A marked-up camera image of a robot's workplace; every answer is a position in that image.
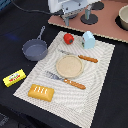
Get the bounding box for yellow toy butter box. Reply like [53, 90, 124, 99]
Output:
[3, 69, 26, 87]

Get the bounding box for toy knife wooden handle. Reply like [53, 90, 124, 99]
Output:
[58, 49, 99, 64]

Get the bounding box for toy fork wooden handle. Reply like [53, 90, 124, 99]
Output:
[45, 71, 86, 90]

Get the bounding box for woven beige placemat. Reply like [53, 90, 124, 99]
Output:
[14, 31, 114, 128]

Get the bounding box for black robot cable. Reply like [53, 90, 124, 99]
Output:
[9, 0, 64, 16]

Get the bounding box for light blue milk carton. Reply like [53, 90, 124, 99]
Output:
[82, 31, 95, 49]

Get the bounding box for red toy tomato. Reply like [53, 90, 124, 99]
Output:
[64, 33, 74, 44]

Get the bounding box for yellow toy bread loaf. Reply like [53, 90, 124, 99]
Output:
[28, 84, 54, 102]

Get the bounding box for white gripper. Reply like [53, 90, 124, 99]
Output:
[48, 0, 100, 26]

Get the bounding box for round wooden plate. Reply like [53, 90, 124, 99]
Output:
[56, 55, 84, 78]

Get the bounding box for beige bowl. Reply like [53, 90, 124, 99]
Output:
[119, 5, 128, 30]

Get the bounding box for grey toy saucepan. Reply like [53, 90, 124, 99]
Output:
[22, 27, 48, 61]

